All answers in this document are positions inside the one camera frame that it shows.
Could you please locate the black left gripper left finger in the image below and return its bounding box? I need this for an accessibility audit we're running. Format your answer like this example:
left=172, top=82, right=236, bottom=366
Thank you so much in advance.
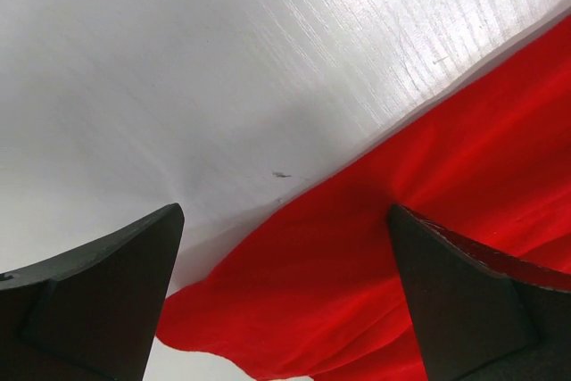
left=1, top=203, right=184, bottom=380

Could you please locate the red t shirt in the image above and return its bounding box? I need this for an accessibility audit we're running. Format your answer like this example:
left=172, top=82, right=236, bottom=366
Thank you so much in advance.
left=157, top=19, right=570, bottom=380

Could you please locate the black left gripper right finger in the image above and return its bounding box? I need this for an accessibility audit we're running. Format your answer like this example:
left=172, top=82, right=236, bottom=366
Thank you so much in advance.
left=387, top=205, right=570, bottom=380

